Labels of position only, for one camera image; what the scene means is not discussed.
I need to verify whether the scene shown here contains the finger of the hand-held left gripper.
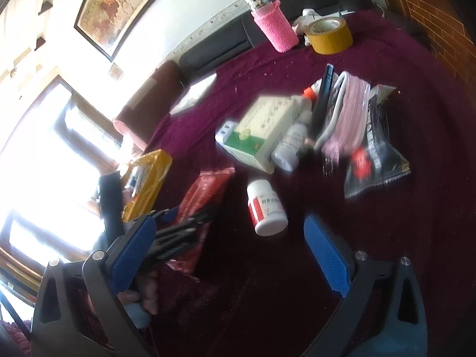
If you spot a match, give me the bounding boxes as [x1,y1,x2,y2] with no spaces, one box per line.
[149,226,209,269]
[154,204,221,239]

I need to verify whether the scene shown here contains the black sofa backrest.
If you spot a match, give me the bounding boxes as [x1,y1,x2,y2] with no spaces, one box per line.
[178,0,373,83]

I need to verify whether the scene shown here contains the maroon blanket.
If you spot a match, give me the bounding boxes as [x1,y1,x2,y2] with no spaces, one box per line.
[149,9,476,357]

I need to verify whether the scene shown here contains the bottle with pink sleeve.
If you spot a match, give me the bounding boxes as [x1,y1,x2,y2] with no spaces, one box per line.
[245,0,300,54]

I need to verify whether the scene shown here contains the framed wall painting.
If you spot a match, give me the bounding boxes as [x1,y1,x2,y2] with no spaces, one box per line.
[73,0,187,62]

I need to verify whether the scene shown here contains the red snack packet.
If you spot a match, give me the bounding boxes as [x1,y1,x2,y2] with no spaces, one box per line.
[165,167,236,276]

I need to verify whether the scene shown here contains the white pill bottle red label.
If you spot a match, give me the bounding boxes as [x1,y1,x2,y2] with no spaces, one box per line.
[246,178,289,237]

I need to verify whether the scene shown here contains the yellow tape roll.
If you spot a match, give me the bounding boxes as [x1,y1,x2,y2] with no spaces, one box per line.
[304,17,354,56]

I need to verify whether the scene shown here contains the black snack packet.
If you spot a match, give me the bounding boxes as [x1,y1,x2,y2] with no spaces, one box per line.
[343,95,412,200]

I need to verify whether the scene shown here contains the green and white medicine box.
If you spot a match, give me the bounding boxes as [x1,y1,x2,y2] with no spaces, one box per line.
[225,95,310,175]

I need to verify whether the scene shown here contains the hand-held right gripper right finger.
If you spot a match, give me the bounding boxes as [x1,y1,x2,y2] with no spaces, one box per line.
[301,214,428,357]

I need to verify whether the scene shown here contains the white charger plug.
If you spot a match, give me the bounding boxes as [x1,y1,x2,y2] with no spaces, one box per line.
[215,120,239,145]

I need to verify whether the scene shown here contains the white paper sheet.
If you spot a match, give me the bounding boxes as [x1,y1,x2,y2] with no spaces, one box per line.
[169,73,218,116]

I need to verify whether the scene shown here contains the thin black cable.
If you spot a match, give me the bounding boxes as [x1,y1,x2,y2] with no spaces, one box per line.
[0,289,30,337]

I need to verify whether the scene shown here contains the coiled pink cable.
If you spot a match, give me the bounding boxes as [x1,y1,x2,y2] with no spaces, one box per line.
[322,71,372,157]

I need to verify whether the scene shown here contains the white tube orange cap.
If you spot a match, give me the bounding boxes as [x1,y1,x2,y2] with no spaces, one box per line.
[302,80,326,111]

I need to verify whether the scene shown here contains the person's left hand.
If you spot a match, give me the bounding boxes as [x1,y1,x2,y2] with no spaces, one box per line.
[118,271,165,315]

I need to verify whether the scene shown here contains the brown pillow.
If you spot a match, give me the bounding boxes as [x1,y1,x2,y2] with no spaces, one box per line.
[112,60,185,150]

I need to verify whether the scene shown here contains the wooden window frame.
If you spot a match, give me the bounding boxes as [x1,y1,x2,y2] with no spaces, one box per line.
[0,74,128,292]

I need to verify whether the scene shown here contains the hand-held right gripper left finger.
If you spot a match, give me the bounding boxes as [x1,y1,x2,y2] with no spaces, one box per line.
[32,216,157,357]

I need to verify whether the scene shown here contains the small white box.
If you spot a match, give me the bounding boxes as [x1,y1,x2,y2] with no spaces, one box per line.
[368,84,399,105]

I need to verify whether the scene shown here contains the yellow cardboard box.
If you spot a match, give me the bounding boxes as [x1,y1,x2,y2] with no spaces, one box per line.
[121,149,173,223]

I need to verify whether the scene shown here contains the crumpled white tissue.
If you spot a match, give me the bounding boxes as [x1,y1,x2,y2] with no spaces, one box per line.
[292,8,325,36]

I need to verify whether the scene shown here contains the small white plastic bottle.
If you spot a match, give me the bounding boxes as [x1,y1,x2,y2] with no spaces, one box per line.
[271,120,314,172]

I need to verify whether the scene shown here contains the black pen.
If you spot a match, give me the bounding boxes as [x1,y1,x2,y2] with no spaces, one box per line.
[310,64,336,146]

